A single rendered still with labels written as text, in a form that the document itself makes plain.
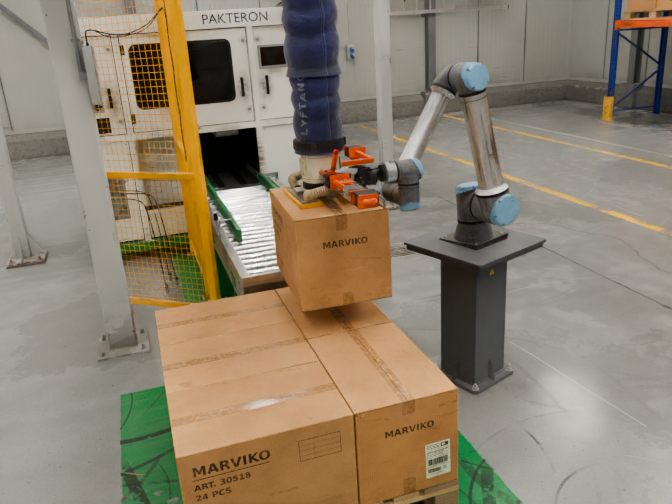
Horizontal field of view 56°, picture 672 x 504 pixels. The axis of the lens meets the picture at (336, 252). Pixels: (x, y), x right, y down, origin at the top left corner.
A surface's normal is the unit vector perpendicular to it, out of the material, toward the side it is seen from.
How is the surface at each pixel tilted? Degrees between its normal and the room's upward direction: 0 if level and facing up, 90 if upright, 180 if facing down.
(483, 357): 90
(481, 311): 90
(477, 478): 0
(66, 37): 90
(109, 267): 90
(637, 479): 0
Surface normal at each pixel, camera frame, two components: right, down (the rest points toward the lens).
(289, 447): 0.32, 0.30
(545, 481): -0.06, -0.94
